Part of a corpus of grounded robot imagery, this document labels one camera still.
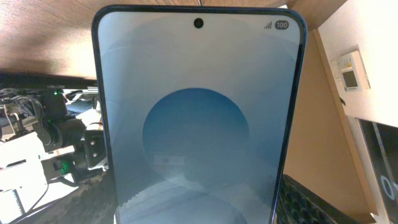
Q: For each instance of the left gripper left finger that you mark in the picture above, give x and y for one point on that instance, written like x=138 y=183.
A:
x=93 y=202

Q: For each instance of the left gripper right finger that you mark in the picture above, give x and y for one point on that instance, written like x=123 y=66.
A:
x=298 y=205

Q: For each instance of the blue Samsung Galaxy smartphone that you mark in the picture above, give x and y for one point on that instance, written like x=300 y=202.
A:
x=197 y=105

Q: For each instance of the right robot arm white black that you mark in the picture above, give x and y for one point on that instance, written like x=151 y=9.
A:
x=51 y=141

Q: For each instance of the white wall thermostat panel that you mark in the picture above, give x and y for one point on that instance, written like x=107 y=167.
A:
x=349 y=73

